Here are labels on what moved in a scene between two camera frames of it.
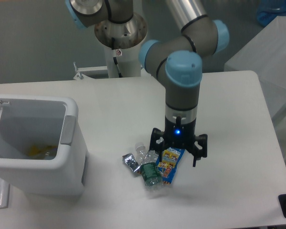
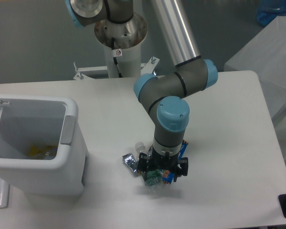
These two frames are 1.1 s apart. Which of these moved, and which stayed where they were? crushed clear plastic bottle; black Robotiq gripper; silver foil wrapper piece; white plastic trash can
Moved: black Robotiq gripper
Stayed: silver foil wrapper piece; crushed clear plastic bottle; white plastic trash can
